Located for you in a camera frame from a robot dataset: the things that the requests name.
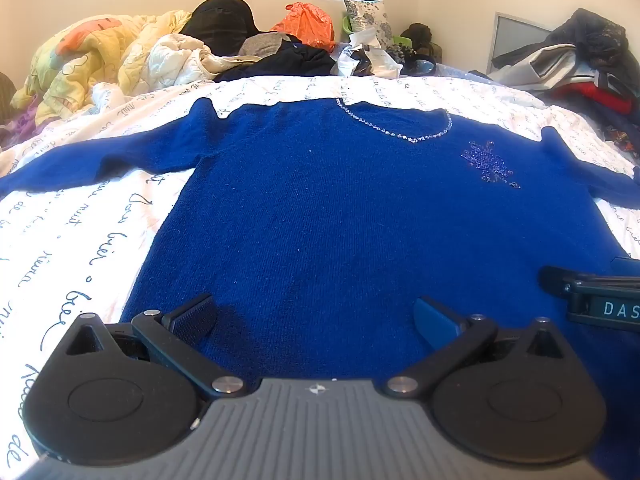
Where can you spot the white script-printed bed sheet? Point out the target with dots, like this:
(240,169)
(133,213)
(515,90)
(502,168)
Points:
(75,240)

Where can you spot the dark jacket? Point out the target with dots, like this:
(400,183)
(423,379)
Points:
(590,35)

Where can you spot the blue knit sweater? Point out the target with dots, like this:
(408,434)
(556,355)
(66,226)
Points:
(320,210)

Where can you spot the crumpled white cloth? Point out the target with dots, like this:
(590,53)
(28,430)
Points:
(372,57)

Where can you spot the red cloth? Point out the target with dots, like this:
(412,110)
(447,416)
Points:
(590,96)

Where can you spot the orange plastic bag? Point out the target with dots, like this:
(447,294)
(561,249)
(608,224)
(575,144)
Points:
(302,25)

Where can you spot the purple cloth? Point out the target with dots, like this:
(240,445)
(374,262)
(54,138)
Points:
(17,120)

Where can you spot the green plastic basin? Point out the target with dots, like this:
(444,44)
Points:
(397,40)

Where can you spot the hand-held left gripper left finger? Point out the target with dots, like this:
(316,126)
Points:
(194,319)

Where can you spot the floral pillow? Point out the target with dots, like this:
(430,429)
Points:
(370,17)

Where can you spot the blue bowl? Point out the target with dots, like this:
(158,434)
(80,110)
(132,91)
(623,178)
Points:
(419,65)

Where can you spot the grey garment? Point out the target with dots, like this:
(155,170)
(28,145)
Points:
(267,45)

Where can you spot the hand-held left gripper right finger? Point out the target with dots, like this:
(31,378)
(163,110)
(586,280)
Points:
(434,318)

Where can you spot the dark navy garment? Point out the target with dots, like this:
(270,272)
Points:
(285,65)

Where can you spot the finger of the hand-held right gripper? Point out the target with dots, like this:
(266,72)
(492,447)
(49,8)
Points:
(560,280)
(627,266)

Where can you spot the grey framed board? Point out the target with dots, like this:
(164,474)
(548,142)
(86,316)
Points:
(515,35)

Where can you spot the yellow cartoon quilt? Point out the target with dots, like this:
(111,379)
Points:
(85,55)

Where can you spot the black bag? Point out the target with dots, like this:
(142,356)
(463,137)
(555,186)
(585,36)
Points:
(220,17)

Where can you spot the dark plush toy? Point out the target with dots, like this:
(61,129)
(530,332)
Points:
(417,37)

